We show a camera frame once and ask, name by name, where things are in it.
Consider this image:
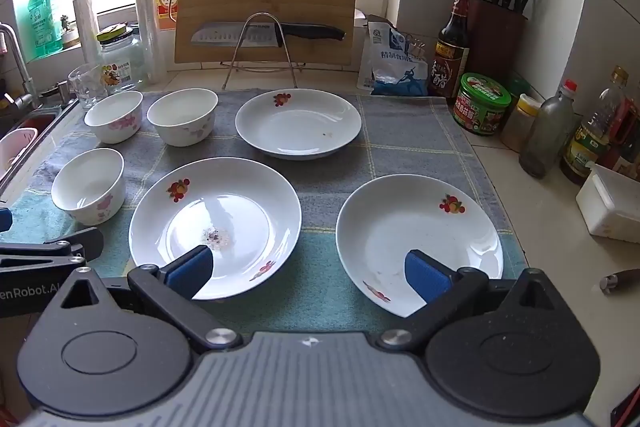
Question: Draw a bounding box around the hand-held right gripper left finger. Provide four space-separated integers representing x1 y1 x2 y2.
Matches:
50 245 241 355

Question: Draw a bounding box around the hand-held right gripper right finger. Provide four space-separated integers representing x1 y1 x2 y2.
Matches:
377 249 571 350

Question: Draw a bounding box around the white floral bowl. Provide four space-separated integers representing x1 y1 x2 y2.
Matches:
146 89 219 148
51 148 125 226
84 90 145 144

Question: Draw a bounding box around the white plate fruit print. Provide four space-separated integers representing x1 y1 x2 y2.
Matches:
235 89 362 160
129 158 302 301
336 175 504 319

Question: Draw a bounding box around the pink plastic basket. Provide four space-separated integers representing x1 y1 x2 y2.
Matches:
0 128 39 180

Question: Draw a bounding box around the metal sink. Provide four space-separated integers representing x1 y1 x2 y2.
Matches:
0 99 76 188

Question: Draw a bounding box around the grey teal checked dish towel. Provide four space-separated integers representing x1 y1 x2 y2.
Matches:
0 89 528 338

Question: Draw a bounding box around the metal faucet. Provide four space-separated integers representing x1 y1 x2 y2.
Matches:
0 23 36 108

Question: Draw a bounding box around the clear glass cup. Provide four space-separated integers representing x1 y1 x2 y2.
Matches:
67 63 108 110

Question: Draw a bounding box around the yellow lidded spice jar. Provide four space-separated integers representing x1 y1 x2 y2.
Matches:
501 94 542 152

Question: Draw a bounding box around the green lidded sauce jar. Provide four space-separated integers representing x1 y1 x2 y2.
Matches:
453 73 512 136

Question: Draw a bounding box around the glass jar black lid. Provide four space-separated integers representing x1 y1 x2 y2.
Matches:
96 25 146 92

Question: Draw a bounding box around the clear bottle red cap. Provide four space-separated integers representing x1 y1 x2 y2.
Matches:
518 79 578 179

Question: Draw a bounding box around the white plastic box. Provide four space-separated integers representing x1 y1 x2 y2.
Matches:
575 163 640 238

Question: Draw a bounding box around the green dish soap bottle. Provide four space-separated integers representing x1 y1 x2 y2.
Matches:
26 0 64 58

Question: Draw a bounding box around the small potted plant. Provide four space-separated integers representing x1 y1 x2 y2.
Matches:
59 14 81 48

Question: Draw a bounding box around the short plastic bag roll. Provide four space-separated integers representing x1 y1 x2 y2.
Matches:
73 0 103 68

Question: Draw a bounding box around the cooking oil bottle yellow cap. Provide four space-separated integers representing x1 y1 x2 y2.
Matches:
560 66 630 185

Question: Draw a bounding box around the dark vinegar bottle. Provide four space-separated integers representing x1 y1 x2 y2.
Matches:
434 0 472 104

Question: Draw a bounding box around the white blue salt bag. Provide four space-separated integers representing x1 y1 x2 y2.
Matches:
356 14 431 98

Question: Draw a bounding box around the tall plastic wrap roll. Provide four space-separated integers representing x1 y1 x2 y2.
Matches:
132 0 166 82

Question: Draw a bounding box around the black phone red case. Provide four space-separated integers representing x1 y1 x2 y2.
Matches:
611 382 640 427

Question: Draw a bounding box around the dark red knife block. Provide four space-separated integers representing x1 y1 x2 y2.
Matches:
467 0 528 82

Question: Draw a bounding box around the red labelled sauce bottle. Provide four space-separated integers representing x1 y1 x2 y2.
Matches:
600 97 640 178

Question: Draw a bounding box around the brown handle metal end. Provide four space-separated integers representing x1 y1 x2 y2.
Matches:
600 269 640 295

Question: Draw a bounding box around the metal wire rack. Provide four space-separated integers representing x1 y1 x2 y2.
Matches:
221 13 307 90

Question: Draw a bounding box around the black handled kitchen knife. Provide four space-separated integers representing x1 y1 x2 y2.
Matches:
191 21 347 48

